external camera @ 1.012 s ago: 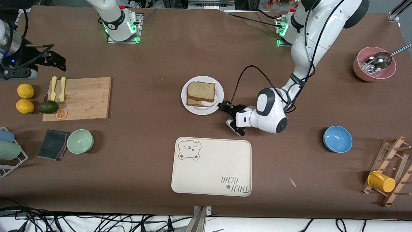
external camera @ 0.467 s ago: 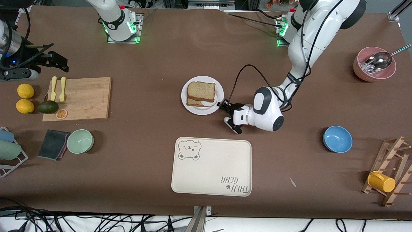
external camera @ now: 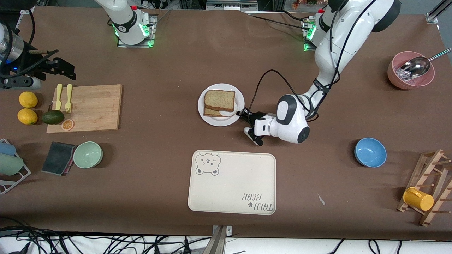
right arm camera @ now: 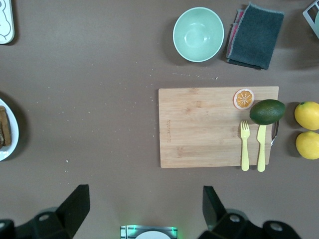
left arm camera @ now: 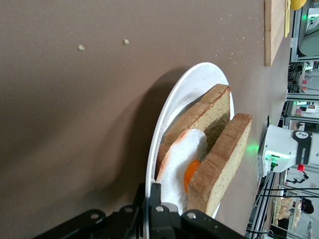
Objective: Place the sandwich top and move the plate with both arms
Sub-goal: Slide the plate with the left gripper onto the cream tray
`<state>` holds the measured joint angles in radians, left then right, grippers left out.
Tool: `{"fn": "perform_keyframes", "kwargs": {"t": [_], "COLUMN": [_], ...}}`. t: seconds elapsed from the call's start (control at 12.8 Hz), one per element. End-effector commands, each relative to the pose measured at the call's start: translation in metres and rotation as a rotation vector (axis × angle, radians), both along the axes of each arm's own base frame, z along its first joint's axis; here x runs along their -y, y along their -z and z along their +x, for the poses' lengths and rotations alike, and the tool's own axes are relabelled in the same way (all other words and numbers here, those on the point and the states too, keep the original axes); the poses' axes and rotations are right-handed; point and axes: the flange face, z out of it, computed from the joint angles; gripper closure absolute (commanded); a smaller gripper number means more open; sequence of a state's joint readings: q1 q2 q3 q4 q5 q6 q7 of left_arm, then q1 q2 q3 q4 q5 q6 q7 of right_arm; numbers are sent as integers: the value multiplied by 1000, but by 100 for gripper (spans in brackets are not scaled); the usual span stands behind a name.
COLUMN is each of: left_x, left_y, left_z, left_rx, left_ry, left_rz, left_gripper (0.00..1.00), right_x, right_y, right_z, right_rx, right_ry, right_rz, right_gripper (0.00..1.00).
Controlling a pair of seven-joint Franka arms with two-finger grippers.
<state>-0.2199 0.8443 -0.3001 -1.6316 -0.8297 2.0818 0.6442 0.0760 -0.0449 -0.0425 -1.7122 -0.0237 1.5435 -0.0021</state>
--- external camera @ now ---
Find white round plate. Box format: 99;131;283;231
198;83;245;127

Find plain bread slice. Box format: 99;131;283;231
204;90;236;113

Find yellow plastic fork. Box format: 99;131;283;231
65;84;73;114

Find yellow lemon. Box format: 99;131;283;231
19;91;38;109
17;108;38;126

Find bread slice under egg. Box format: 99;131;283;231
204;105;227;118

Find green avocado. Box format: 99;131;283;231
42;110;65;125

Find wooden cutting board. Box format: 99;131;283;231
46;84;123;134

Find cream bear print tray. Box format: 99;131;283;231
188;150;277;216

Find pale blue cup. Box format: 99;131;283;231
0;142;17;157

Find dark grey folded cloth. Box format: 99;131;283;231
41;142;78;176

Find mint green bowl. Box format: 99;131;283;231
73;141;104;169

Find mint green cup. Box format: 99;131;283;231
0;154;24;176

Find blue bowl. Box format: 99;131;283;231
354;138;387;168

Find clear plastic ice cubes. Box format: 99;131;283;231
395;66;416;84

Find metal scoop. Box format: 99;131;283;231
400;48;452;79

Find pink bowl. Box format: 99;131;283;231
387;51;435;90

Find yellow mug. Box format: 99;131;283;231
403;187;435;212

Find wooden mug rack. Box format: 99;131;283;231
397;149;452;227

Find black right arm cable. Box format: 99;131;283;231
0;8;60;77

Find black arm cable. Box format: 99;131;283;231
0;8;60;77
247;0;377;122

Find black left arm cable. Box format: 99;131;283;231
247;0;377;122

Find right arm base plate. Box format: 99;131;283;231
117;14;158;48

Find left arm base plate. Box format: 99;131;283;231
302;16;341;53

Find black table cable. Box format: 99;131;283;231
245;11;312;31

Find white wire rack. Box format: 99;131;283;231
0;138;32;195

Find black floor cable tangle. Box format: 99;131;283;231
0;226;212;254

